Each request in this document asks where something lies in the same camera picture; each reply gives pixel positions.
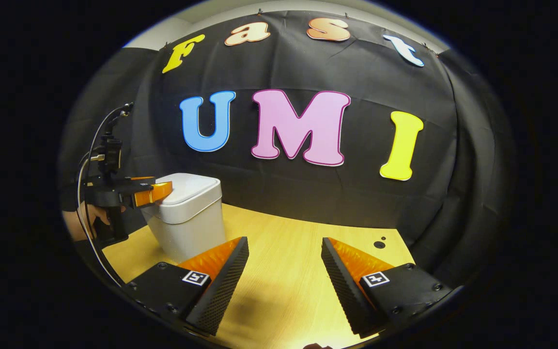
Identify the wooden desktop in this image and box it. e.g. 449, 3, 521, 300
100, 204, 415, 349

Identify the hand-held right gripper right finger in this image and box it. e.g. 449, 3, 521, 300
320, 237, 454, 339

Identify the white desktop garbage bin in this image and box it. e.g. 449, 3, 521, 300
141, 173, 225, 265

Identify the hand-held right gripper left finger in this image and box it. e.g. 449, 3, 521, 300
124, 236, 250, 336

